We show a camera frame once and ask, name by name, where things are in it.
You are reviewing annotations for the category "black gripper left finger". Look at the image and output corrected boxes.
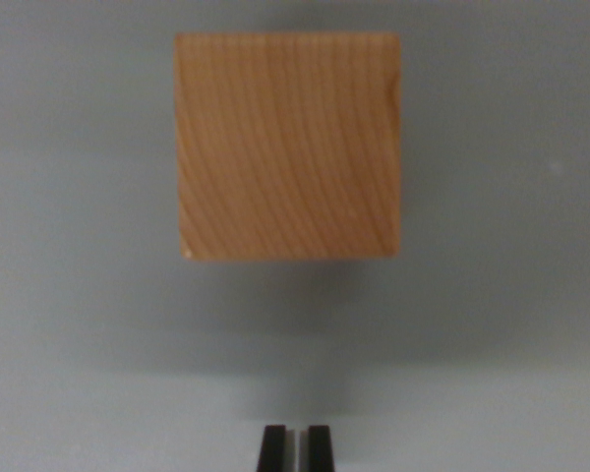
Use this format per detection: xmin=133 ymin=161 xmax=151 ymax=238
xmin=257 ymin=425 xmax=297 ymax=472

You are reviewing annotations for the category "wooden cube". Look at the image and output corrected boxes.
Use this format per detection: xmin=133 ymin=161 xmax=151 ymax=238
xmin=173 ymin=31 xmax=403 ymax=261

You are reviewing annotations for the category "light blue plastic bin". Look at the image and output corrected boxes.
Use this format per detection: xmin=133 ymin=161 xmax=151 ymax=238
xmin=0 ymin=0 xmax=590 ymax=472

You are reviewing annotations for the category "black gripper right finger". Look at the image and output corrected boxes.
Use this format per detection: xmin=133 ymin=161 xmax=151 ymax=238
xmin=298 ymin=425 xmax=337 ymax=472

